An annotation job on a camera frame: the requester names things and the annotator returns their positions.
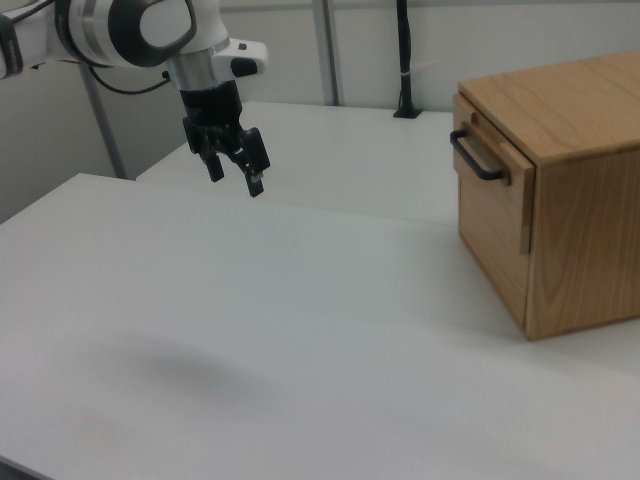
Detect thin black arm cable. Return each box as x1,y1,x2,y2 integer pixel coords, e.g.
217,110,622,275
86,64,174,97

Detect black metal drawer handle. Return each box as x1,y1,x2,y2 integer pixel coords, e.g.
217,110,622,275
449,129,506,182

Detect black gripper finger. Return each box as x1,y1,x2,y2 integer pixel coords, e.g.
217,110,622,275
234,127,272,199
201,146,225,184

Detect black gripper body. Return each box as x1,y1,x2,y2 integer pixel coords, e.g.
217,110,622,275
179,80,248,162

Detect oak wooden drawer cabinet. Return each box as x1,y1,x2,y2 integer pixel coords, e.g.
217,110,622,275
452,49,640,343

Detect black pole with clamp base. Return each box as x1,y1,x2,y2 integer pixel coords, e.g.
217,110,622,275
392,0,424,121

